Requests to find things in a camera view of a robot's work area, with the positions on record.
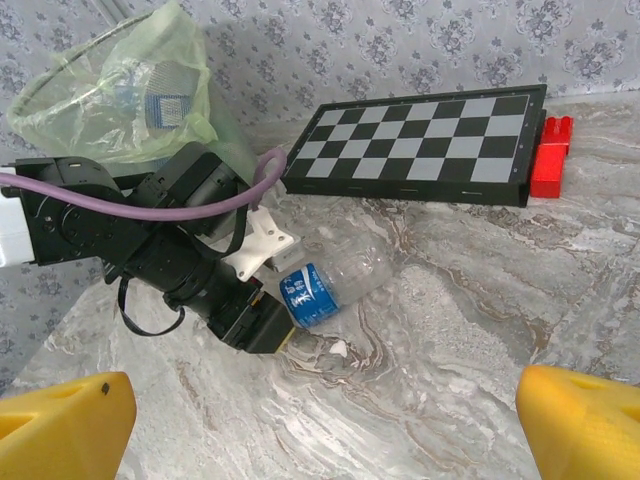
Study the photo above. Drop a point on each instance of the green plastic bin liner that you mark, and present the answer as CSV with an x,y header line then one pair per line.
x,y
75,125

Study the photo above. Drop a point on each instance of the green trash bin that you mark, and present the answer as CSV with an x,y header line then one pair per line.
x,y
230,140

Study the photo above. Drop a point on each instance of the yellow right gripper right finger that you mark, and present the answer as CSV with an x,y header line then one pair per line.
x,y
590,430

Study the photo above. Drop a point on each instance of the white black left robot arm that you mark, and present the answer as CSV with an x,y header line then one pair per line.
x,y
10,225

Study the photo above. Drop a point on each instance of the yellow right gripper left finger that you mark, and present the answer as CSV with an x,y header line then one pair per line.
x,y
65,430

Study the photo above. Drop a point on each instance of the aluminium frame post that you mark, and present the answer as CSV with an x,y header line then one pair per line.
x,y
112,7

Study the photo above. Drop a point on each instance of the black grey folding chessboard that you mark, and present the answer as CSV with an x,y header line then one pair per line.
x,y
415,145

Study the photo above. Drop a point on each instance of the ribbed clear bottle blue label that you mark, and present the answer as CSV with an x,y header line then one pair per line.
x,y
310,295

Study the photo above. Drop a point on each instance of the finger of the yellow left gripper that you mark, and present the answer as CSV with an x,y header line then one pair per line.
x,y
287,340

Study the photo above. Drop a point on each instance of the red toy block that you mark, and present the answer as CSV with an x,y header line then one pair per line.
x,y
549,170
559,131

